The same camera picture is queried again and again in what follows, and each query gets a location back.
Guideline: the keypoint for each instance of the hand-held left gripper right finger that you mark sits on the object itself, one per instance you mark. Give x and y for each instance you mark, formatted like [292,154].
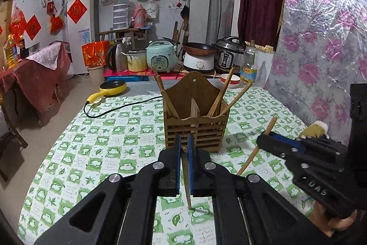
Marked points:
[191,167]

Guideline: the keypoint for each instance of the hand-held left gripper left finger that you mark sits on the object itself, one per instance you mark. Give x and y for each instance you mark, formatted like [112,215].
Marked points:
[177,167]

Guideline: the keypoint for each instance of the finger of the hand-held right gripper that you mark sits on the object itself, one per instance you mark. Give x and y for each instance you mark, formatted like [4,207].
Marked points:
[281,148]
[286,139]

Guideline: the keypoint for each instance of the wooden chopstick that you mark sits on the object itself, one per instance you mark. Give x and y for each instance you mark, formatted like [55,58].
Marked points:
[252,156]
[223,90]
[220,98]
[162,93]
[169,104]
[238,97]
[187,184]

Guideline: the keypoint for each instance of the wooden chopstick holder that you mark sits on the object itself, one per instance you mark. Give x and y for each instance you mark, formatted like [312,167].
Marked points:
[197,130]

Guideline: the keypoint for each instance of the person's right hand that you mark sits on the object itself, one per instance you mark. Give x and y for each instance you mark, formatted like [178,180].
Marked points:
[321,219]

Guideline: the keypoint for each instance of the small white stick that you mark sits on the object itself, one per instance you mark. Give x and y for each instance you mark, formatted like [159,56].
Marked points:
[200,210]

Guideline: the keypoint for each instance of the green white checkered tablecloth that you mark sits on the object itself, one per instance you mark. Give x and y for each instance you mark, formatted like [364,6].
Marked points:
[109,141]

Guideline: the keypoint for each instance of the clear plastic oil bottle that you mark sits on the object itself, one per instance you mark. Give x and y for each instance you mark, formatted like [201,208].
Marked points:
[249,67]

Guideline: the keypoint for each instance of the red and white bowl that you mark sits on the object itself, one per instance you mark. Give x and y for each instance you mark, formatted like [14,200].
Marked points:
[230,80]

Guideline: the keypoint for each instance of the black pressure cooker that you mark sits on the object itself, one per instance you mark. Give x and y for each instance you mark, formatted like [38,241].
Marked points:
[229,57]

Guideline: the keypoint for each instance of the yellow electric frying pan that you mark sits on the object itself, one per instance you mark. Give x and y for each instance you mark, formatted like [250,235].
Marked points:
[113,88]

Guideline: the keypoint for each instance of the white induction cooker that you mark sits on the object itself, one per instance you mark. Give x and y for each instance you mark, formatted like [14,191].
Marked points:
[198,62]

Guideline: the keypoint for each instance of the pink and blue low table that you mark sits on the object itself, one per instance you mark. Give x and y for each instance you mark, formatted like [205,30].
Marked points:
[126,75]

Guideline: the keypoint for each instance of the mint green rice cooker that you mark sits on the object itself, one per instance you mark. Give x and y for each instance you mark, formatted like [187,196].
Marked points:
[160,58]

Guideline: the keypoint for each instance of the yellow pot with lid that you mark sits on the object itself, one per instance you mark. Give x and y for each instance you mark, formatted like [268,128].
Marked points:
[136,62]

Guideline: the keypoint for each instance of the dark wok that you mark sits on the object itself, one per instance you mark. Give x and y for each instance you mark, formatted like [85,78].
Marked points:
[199,48]

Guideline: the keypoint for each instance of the white plastic bin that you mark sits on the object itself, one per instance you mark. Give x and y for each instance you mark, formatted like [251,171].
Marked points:
[96,74]

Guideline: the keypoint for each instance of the steel electric kettle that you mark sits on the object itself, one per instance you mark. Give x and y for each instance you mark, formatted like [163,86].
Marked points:
[117,58]

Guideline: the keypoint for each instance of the leaning wooden sticks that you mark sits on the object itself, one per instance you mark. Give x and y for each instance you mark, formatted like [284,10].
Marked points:
[180,32]

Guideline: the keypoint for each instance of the orange red gift bag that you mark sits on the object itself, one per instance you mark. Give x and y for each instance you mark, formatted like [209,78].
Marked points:
[94,54]

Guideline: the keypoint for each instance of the wooden shelf table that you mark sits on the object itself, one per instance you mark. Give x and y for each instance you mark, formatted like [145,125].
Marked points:
[129,31]

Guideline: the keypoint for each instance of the pink thermos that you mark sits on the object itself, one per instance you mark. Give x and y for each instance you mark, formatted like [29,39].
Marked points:
[140,16]

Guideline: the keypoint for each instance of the white tote bag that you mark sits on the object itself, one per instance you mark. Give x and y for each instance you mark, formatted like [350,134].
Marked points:
[151,10]

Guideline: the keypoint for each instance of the clear plastic drawer tower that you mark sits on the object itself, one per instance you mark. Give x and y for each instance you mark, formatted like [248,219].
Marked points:
[120,15]

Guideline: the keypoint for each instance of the white fridge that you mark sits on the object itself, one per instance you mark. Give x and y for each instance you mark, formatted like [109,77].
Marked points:
[86,32]

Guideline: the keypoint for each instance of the table with red cloth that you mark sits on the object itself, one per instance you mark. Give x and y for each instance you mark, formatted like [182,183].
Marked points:
[37,84]

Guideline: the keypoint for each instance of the wooden chair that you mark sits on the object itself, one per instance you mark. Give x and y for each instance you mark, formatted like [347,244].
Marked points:
[13,133]

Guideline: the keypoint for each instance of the pale pink patterned cloth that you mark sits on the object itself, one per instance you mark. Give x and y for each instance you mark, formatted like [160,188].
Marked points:
[46,57]

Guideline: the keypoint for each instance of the small metal pot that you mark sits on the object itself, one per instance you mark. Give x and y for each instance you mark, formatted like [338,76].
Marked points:
[34,49]

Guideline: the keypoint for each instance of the red diamond paper on fridge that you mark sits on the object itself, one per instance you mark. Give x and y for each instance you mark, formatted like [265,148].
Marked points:
[76,10]

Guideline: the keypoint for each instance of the red hanging bag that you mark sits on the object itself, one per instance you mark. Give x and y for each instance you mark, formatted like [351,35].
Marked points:
[56,24]

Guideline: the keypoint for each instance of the dark sauce bottle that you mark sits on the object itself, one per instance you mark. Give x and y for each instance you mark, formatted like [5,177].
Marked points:
[23,49]

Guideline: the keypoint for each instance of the yellow cooking oil jug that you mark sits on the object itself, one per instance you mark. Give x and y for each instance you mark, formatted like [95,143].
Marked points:
[10,54]

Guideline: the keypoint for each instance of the brown wooden door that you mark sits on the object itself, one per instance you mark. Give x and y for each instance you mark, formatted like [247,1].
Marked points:
[5,18]

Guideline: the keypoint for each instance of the floral foil wall sheet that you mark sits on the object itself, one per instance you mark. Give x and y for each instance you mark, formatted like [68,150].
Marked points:
[321,32]

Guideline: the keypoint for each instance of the red diamond wall paper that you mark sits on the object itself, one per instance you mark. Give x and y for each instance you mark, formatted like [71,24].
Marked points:
[32,27]

